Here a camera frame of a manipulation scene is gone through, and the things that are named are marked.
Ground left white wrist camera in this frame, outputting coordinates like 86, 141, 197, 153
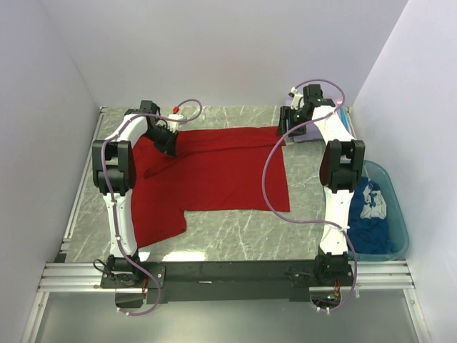
165, 106, 187, 132

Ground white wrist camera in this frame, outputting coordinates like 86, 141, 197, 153
165, 106, 187, 132
288, 87, 303, 110

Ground red t shirt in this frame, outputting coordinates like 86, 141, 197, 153
131, 126, 290, 248

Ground folded purple t shirt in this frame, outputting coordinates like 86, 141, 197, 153
289, 123, 323, 143

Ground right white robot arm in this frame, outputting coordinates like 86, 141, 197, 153
277, 83, 366, 285

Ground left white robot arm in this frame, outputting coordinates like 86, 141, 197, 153
91, 100, 186, 258

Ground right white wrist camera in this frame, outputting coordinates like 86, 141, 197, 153
288, 87, 303, 110

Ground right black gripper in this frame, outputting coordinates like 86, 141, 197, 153
276, 106, 311, 138

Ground blue plastic bin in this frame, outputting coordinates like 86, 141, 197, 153
356, 160, 409, 262

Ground folded light blue t shirt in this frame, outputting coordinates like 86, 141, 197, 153
340, 106, 351, 132

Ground black base beam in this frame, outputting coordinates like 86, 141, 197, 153
100, 260, 353, 304

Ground folded pink t shirt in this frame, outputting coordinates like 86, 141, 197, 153
336, 99, 356, 137

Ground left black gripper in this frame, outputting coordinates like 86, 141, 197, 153
143, 125, 180, 159

